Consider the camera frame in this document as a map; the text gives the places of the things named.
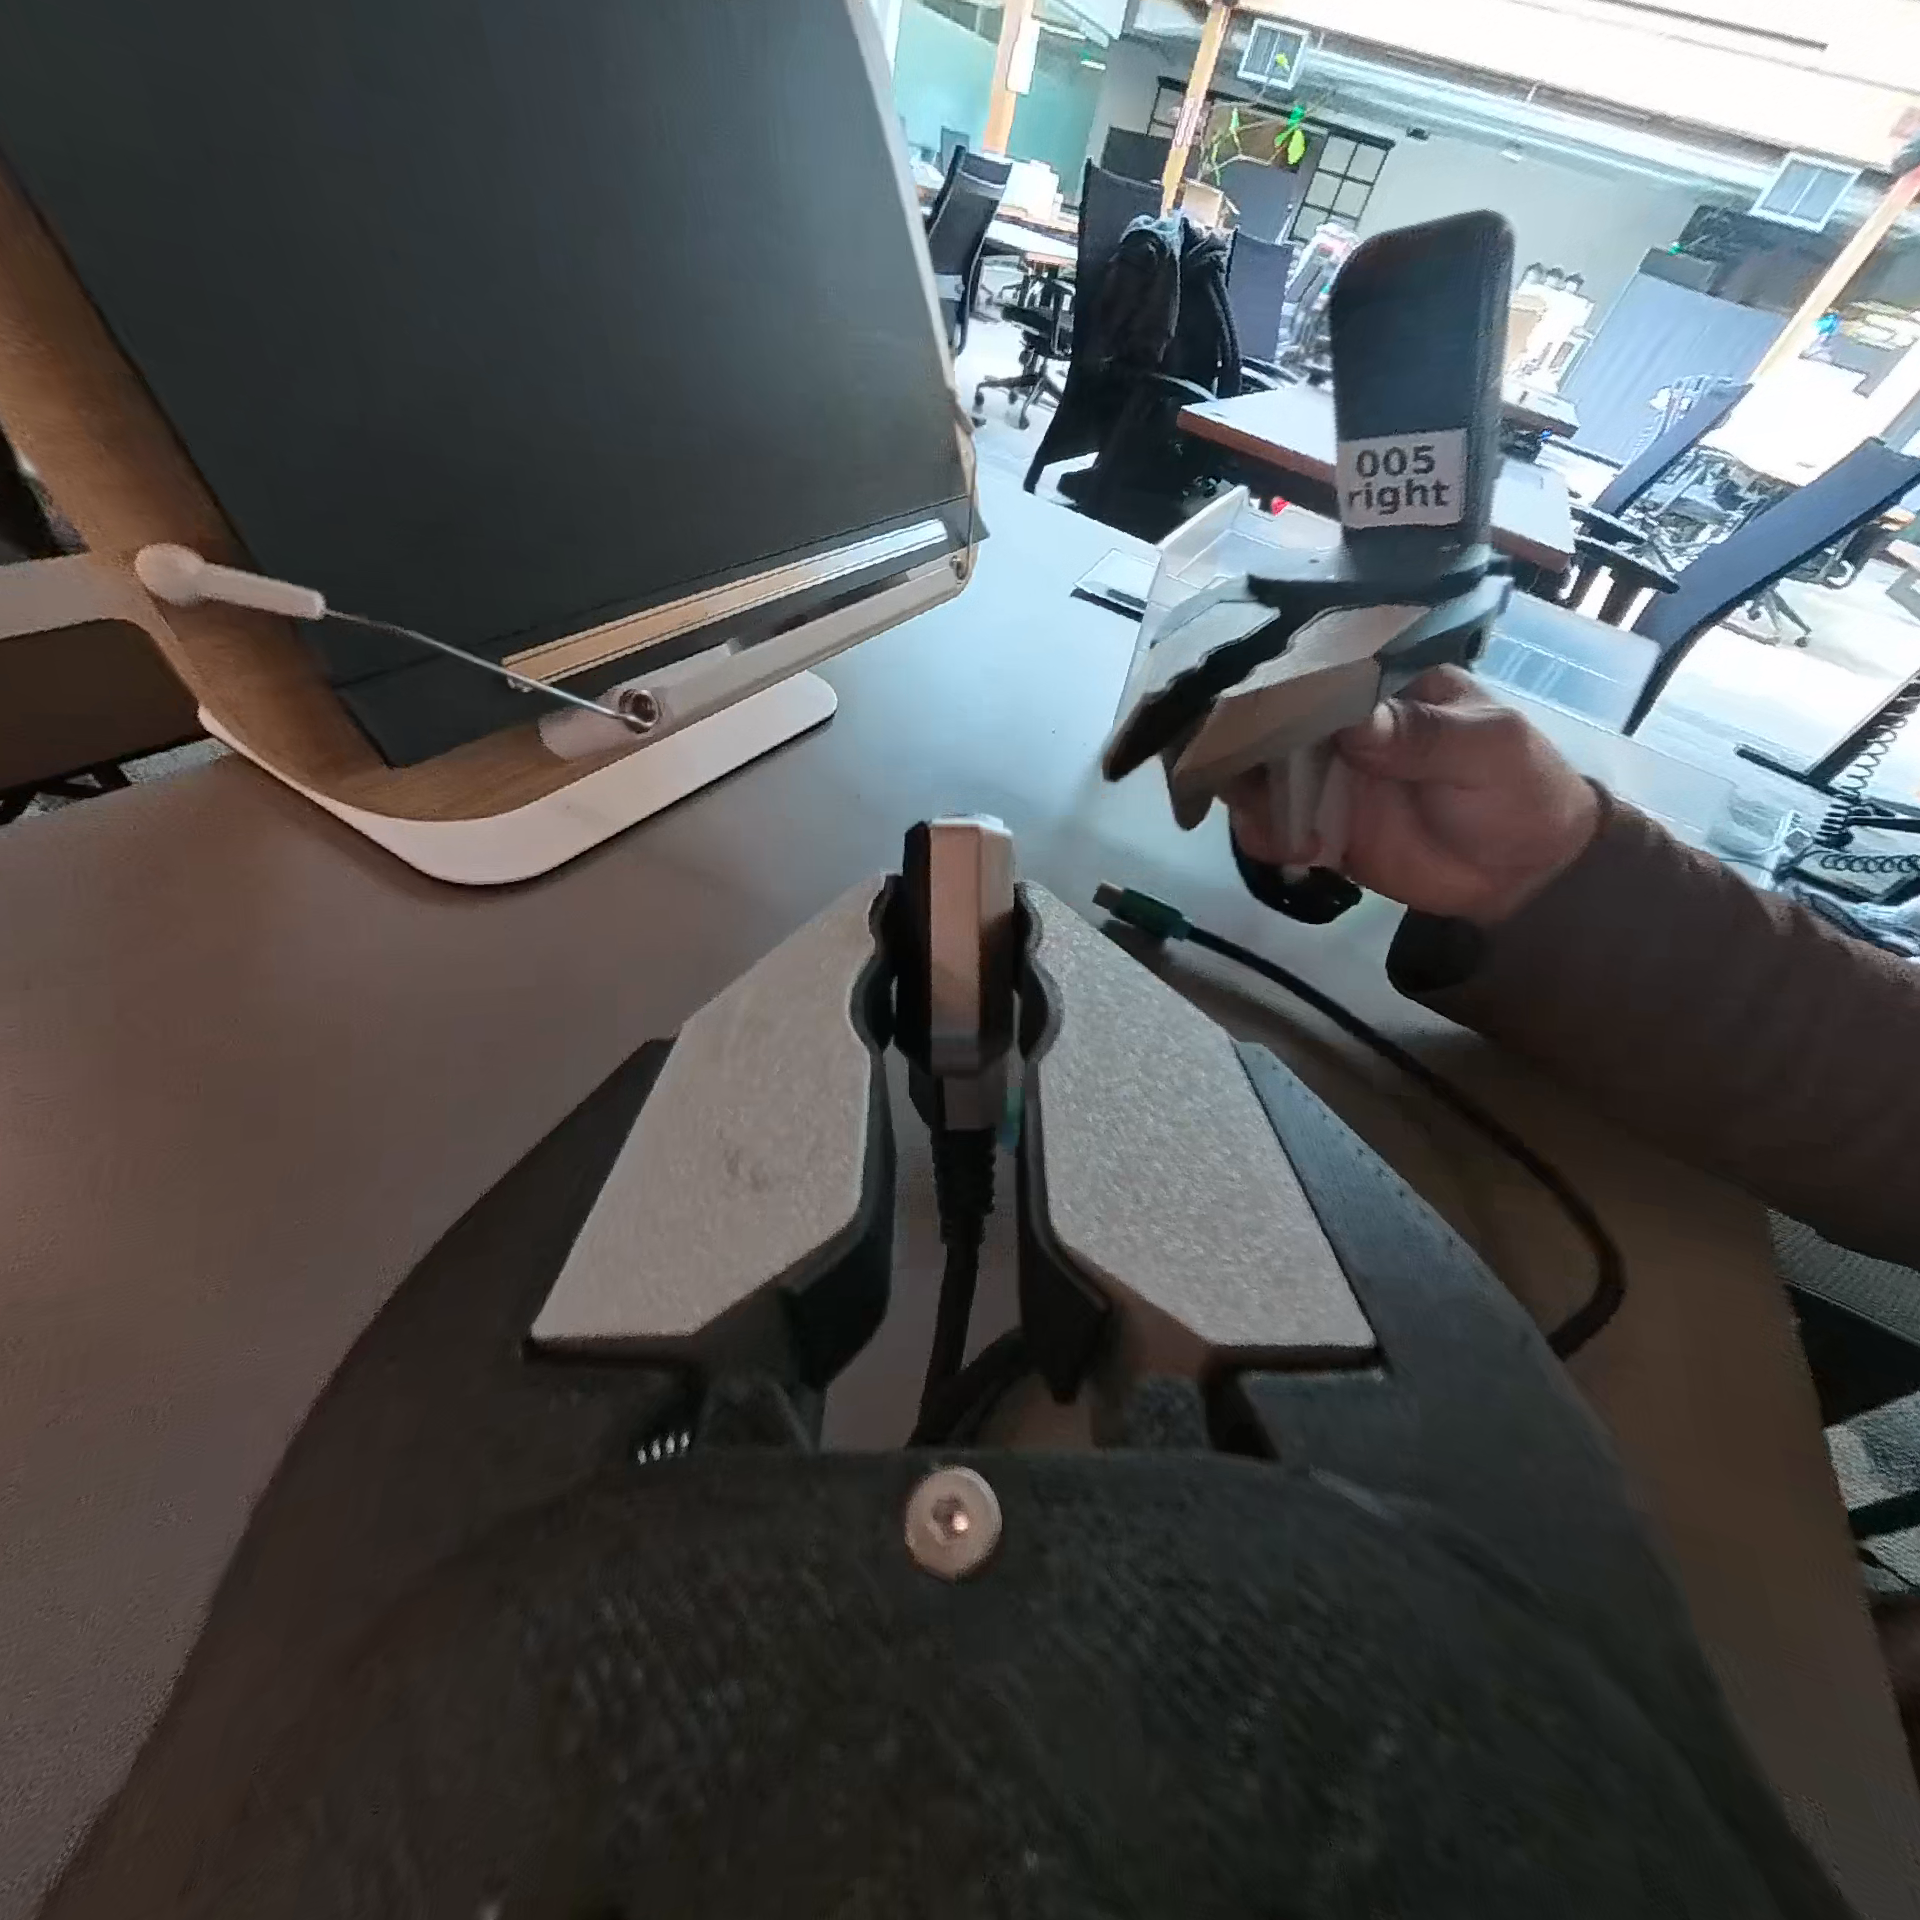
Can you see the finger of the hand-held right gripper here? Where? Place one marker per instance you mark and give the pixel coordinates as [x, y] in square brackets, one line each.
[1289, 689]
[1185, 678]

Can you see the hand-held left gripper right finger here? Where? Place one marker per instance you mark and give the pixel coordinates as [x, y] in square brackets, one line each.
[1185, 1187]

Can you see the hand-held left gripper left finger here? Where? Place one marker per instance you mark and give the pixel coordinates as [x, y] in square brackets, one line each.
[720, 1187]

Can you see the clear plastic bin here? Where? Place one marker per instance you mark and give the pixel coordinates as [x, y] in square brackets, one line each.
[1185, 551]

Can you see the person's right forearm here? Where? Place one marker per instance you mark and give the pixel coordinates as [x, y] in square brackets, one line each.
[1697, 1019]

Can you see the person's right hand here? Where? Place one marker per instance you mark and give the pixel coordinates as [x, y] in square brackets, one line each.
[1472, 812]

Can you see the clear flat lid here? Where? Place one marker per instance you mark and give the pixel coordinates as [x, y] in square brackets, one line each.
[1119, 575]

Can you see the white top desk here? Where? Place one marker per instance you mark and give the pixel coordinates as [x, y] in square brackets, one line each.
[1275, 435]

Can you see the black chair with jacket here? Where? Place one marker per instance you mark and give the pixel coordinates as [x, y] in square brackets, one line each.
[1139, 329]

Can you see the steel security tether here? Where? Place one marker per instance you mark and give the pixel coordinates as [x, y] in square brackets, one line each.
[228, 590]

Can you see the black monitor with white base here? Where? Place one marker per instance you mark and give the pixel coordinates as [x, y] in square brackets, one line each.
[451, 301]

